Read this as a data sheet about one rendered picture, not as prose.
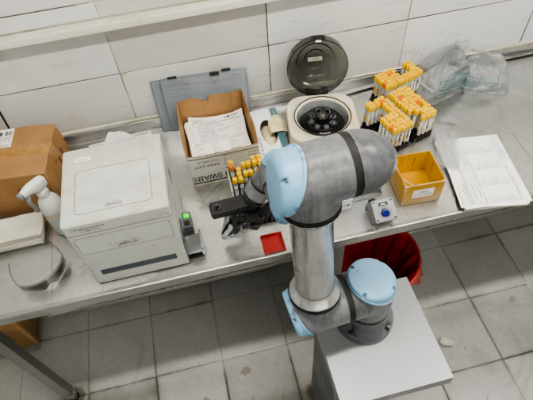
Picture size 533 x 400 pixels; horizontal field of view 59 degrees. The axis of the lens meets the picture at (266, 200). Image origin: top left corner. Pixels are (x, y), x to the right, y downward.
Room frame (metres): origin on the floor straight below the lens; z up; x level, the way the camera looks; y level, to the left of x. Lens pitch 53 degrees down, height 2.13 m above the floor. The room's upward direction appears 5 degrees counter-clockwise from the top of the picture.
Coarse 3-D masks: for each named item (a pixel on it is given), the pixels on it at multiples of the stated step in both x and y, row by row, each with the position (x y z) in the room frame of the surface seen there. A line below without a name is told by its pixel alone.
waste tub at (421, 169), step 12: (408, 156) 1.01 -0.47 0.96; (420, 156) 1.02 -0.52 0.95; (432, 156) 0.99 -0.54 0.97; (408, 168) 1.01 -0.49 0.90; (420, 168) 1.02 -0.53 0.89; (432, 168) 0.97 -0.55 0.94; (396, 180) 0.94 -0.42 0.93; (408, 180) 0.98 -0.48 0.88; (420, 180) 0.97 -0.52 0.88; (432, 180) 0.95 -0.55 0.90; (444, 180) 0.89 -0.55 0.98; (396, 192) 0.93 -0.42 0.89; (408, 192) 0.88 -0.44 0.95; (420, 192) 0.88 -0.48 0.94; (432, 192) 0.89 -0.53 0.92; (408, 204) 0.88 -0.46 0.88
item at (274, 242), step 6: (270, 234) 0.81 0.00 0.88; (276, 234) 0.82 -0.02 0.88; (264, 240) 0.80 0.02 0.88; (270, 240) 0.79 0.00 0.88; (276, 240) 0.79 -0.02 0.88; (282, 240) 0.79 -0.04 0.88; (264, 246) 0.78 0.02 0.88; (270, 246) 0.77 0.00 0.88; (276, 246) 0.77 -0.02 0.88; (282, 246) 0.77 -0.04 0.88; (264, 252) 0.75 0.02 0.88; (270, 252) 0.75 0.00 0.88
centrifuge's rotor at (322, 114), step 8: (312, 112) 1.25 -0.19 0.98; (320, 112) 1.22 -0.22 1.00; (328, 112) 1.27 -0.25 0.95; (336, 112) 1.23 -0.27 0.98; (304, 120) 1.21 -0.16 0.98; (312, 120) 1.21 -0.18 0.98; (320, 120) 1.19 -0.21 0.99; (328, 120) 1.21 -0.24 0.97; (336, 120) 1.20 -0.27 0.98; (304, 128) 1.18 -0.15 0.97; (312, 128) 1.16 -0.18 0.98; (320, 128) 1.17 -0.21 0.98; (328, 128) 1.16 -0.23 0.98; (336, 128) 1.16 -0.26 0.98
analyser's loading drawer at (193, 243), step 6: (192, 234) 0.82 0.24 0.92; (198, 234) 0.82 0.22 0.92; (186, 240) 0.80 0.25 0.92; (192, 240) 0.79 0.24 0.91; (198, 240) 0.79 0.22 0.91; (186, 246) 0.78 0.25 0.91; (192, 246) 0.77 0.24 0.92; (198, 246) 0.77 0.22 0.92; (192, 252) 0.75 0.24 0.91; (204, 252) 0.76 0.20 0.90
